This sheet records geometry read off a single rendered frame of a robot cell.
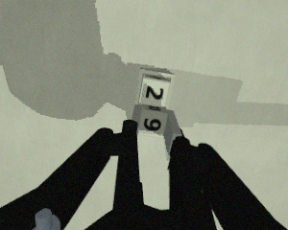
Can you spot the grey cube with black digit 2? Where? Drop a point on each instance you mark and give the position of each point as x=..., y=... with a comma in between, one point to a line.
x=154, y=91

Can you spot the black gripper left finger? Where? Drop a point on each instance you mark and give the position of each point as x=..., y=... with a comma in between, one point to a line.
x=54, y=202

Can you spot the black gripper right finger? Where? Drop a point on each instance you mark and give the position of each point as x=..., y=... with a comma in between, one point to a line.
x=232, y=202

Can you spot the white cube with black number 6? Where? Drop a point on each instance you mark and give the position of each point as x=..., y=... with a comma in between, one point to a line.
x=152, y=121

